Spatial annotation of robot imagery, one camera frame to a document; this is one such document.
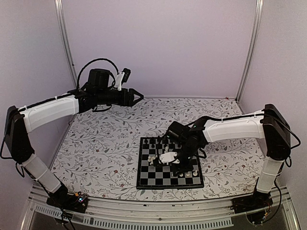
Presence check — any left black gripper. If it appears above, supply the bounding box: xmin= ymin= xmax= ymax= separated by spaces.
xmin=96 ymin=88 xmax=144 ymax=107

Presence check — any black white chess board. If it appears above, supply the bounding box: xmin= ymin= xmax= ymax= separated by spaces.
xmin=136 ymin=143 xmax=204 ymax=190

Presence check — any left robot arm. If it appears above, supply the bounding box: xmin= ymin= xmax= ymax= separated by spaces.
xmin=1 ymin=68 xmax=143 ymax=208

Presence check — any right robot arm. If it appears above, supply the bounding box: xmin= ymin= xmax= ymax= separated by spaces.
xmin=159 ymin=104 xmax=297 ymax=209

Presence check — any black pieces row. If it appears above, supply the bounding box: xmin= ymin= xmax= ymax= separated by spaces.
xmin=140 ymin=137 xmax=175 ymax=149

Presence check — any white pieces pile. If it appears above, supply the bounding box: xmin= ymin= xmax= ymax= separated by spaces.
xmin=148 ymin=147 xmax=169 ymax=167

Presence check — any floral patterned table mat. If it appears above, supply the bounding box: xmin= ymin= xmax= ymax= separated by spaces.
xmin=49 ymin=97 xmax=274 ymax=202

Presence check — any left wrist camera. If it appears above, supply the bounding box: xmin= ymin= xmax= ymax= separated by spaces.
xmin=114 ymin=68 xmax=131 ymax=91

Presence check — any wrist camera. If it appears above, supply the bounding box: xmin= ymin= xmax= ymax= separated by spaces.
xmin=114 ymin=68 xmax=131 ymax=91
xmin=158 ymin=151 xmax=180 ymax=165

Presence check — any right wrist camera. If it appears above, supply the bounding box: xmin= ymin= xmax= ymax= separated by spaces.
xmin=158 ymin=151 xmax=180 ymax=165

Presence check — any front aluminium rail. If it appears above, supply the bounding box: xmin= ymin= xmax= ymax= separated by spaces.
xmin=21 ymin=186 xmax=301 ymax=230

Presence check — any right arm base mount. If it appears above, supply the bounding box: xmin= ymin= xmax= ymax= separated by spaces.
xmin=230 ymin=191 xmax=273 ymax=214

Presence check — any left aluminium frame post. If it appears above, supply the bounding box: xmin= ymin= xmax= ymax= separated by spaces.
xmin=54 ymin=0 xmax=77 ymax=88

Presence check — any aluminium frame post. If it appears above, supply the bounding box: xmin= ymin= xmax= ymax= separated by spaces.
xmin=54 ymin=0 xmax=77 ymax=88
xmin=236 ymin=0 xmax=264 ymax=103

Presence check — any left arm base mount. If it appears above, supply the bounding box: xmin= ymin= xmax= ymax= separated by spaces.
xmin=47 ymin=190 xmax=88 ymax=213

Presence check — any right aluminium frame post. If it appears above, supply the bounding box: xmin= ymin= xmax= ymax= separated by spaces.
xmin=236 ymin=0 xmax=264 ymax=103

